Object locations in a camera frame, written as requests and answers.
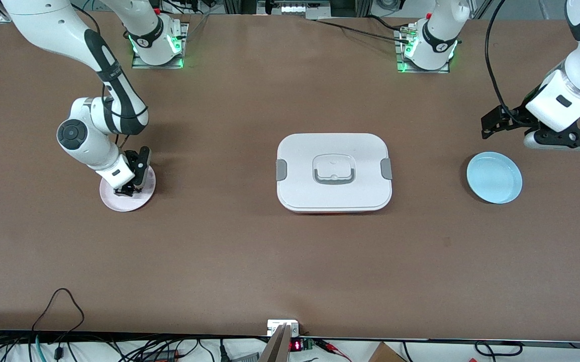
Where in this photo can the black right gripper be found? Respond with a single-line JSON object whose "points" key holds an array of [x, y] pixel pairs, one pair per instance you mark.
{"points": [[134, 165]]}

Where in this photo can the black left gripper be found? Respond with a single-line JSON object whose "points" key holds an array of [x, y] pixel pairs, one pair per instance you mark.
{"points": [[516, 113]]}

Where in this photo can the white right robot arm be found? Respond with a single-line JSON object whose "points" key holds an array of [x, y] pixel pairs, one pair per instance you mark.
{"points": [[33, 20]]}

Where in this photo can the small white connector box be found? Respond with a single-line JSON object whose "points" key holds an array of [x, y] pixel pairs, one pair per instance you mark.
{"points": [[275, 326]]}

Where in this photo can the white round plate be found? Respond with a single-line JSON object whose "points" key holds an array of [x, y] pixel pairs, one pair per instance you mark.
{"points": [[119, 203]]}

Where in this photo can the light blue round plate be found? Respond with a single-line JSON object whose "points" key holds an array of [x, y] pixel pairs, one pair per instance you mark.
{"points": [[494, 177]]}

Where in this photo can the white lit panel device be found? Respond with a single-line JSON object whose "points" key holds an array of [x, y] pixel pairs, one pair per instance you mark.
{"points": [[305, 8]]}

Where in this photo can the red digit display module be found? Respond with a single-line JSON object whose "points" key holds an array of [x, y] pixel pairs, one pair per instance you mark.
{"points": [[297, 345]]}

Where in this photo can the brown cardboard piece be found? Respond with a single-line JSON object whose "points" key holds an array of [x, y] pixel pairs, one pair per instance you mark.
{"points": [[385, 353]]}

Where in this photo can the red clip leads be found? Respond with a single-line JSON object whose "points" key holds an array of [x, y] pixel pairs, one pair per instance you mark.
{"points": [[335, 350]]}

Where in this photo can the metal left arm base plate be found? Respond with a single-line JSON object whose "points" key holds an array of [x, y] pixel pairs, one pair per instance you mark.
{"points": [[405, 69]]}

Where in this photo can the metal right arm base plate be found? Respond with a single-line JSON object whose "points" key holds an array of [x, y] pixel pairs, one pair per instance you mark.
{"points": [[139, 64]]}

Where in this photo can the aluminium frame profile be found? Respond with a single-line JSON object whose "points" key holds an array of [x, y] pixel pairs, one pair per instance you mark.
{"points": [[3, 19]]}

